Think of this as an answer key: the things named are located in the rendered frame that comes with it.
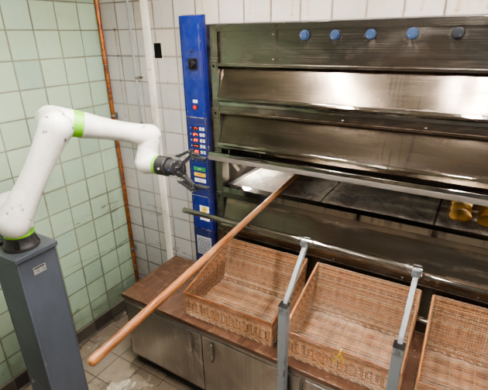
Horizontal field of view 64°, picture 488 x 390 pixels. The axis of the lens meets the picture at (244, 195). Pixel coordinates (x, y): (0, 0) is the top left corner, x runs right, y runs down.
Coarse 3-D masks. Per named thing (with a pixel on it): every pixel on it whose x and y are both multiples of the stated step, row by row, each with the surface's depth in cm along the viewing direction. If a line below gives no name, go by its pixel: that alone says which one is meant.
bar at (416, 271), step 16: (304, 240) 177; (352, 256) 167; (368, 256) 164; (416, 272) 154; (288, 288) 172; (288, 304) 169; (288, 320) 172; (288, 336) 176; (400, 336) 148; (400, 352) 145; (400, 368) 149
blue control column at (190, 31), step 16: (192, 16) 207; (192, 32) 211; (192, 48) 214; (192, 80) 221; (192, 96) 225; (208, 96) 222; (192, 112) 229; (208, 112) 225; (208, 128) 228; (208, 144) 231; (208, 160) 235; (208, 176) 240; (208, 192) 244; (208, 224) 253
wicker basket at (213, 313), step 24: (216, 264) 240; (240, 264) 244; (264, 264) 236; (192, 288) 221; (216, 288) 241; (240, 288) 241; (264, 288) 237; (192, 312) 217; (216, 312) 207; (240, 312) 198; (264, 312) 220; (264, 336) 196
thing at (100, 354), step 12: (288, 180) 239; (276, 192) 222; (264, 204) 207; (252, 216) 195; (240, 228) 184; (228, 240) 174; (216, 252) 166; (180, 276) 147; (168, 288) 140; (156, 300) 134; (144, 312) 129; (132, 324) 124; (120, 336) 119; (108, 348) 115; (96, 360) 111
